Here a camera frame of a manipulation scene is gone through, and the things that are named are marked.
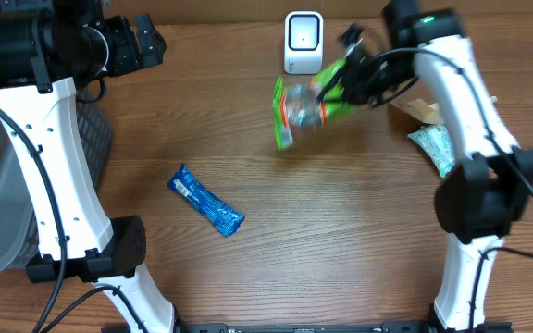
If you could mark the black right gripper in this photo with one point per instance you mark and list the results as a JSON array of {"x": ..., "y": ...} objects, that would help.
[{"x": 353, "y": 85}]

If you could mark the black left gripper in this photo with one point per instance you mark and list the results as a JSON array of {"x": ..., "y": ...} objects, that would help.
[{"x": 132, "y": 57}]

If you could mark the beige nut snack pouch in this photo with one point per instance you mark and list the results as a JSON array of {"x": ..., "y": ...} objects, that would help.
[{"x": 421, "y": 111}]

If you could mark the green snack pouch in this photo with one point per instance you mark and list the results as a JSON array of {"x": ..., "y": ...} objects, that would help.
[{"x": 297, "y": 111}]

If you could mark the blue snack bar wrapper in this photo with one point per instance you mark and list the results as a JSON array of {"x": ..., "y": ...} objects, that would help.
[{"x": 222, "y": 217}]

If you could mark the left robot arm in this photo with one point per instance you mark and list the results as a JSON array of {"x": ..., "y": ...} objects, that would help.
[{"x": 48, "y": 51}]

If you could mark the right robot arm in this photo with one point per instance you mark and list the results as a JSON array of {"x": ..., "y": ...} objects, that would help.
[{"x": 491, "y": 181}]

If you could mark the grey plastic basket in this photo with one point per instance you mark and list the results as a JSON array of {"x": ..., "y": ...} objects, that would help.
[{"x": 74, "y": 141}]

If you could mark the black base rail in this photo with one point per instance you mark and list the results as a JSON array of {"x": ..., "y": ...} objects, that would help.
[{"x": 386, "y": 327}]

